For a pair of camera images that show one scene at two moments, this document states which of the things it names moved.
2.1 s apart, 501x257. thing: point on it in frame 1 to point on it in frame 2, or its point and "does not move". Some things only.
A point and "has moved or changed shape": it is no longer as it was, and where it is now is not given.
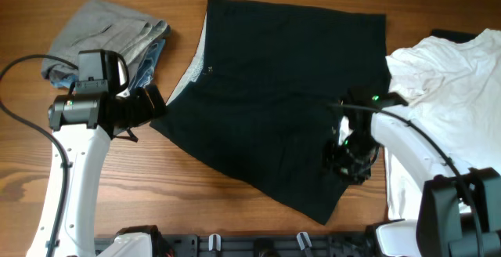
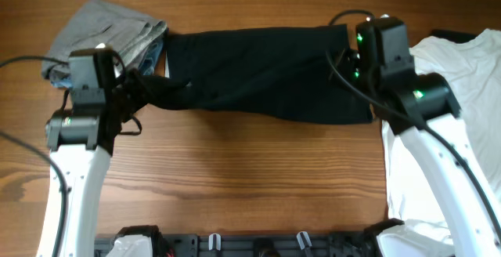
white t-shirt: x=452 y=88 does not move
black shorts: x=274 y=80 has moved or changed shape
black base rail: x=258 y=244 does not move
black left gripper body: x=138 y=110 to x=129 y=96
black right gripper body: x=351 y=156 to x=347 y=65
